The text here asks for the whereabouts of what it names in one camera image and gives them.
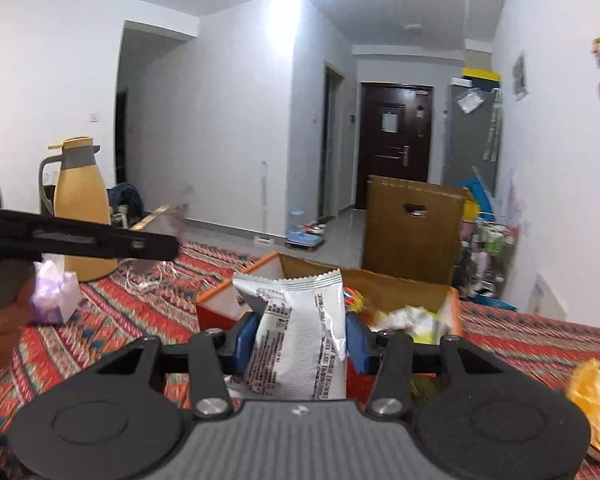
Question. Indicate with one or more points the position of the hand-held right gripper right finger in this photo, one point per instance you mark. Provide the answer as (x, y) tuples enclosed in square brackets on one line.
[(360, 345)]

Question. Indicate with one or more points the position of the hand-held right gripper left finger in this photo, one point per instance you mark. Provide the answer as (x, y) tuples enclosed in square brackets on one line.
[(245, 345)]

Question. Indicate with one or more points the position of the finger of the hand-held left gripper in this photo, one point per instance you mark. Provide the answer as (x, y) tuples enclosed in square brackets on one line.
[(80, 235)]

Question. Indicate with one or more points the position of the white crinkled snack packet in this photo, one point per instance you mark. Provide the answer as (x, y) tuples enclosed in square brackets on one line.
[(295, 340)]

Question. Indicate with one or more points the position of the green snack packet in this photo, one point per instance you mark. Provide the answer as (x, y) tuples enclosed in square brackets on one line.
[(425, 322)]

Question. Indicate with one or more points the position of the orange and white cardboard box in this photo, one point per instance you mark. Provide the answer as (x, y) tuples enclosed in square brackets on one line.
[(395, 285)]

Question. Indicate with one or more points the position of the clear plastic snack packet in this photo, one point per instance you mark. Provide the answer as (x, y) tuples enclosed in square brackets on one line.
[(172, 215)]

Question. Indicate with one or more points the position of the person's left hand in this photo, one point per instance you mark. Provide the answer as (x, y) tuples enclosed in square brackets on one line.
[(0, 330)]

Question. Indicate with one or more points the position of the yellow thermos jug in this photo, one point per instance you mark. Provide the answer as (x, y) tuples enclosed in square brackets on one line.
[(82, 200)]

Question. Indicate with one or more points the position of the folding stroller with dark clothes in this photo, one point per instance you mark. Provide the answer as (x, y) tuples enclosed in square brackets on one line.
[(127, 200)]

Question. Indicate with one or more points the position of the purple tissue pack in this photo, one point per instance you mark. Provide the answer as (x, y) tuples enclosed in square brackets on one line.
[(55, 290)]

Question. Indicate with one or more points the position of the brown wooden chair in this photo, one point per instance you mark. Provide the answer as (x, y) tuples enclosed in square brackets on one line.
[(410, 240)]

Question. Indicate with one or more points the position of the blue pet tray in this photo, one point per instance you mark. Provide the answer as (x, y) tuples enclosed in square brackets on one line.
[(305, 235)]

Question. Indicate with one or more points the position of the white mop stick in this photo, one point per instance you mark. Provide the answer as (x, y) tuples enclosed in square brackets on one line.
[(265, 200)]

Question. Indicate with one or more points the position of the cluttered metal storage rack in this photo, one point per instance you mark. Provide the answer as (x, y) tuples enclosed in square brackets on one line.
[(490, 250)]

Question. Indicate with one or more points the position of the red patterned tablecloth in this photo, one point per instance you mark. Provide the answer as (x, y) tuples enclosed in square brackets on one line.
[(530, 340)]

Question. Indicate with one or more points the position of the dark brown entrance door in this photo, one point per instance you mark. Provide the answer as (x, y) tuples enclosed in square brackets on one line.
[(395, 165)]

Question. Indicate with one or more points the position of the blue folder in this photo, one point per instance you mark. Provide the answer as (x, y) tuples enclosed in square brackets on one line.
[(475, 192)]

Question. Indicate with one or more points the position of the white flat board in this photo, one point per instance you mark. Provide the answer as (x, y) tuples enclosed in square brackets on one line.
[(547, 297)]

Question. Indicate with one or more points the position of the grey refrigerator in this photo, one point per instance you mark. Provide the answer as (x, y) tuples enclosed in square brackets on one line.
[(467, 150)]

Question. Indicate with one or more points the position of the white paper on door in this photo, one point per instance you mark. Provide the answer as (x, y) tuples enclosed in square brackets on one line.
[(389, 121)]

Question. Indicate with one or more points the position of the orange crinkled bag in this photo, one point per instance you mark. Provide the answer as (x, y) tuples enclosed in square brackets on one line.
[(595, 400)]

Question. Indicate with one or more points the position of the yellow and black box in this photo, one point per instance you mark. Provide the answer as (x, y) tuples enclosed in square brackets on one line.
[(480, 74)]

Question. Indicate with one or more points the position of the wall poster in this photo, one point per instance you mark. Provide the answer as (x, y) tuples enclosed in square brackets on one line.
[(519, 75)]

